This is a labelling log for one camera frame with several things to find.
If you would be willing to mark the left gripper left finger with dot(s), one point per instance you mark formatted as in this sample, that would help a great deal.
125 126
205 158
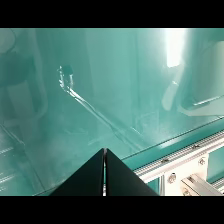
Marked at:
88 180

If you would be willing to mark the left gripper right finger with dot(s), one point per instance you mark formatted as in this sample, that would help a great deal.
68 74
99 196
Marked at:
125 181

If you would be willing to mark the silver frame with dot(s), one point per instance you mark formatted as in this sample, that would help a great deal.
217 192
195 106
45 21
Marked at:
186 163

